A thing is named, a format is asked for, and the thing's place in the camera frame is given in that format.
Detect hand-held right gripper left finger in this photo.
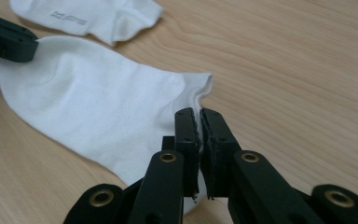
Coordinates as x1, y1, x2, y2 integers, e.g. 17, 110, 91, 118
161, 106, 201, 200

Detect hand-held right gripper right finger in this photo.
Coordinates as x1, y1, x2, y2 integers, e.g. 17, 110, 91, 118
199, 107, 242, 200

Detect white ankle sock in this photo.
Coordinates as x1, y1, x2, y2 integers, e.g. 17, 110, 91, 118
0, 35, 214, 216
8, 0, 164, 48

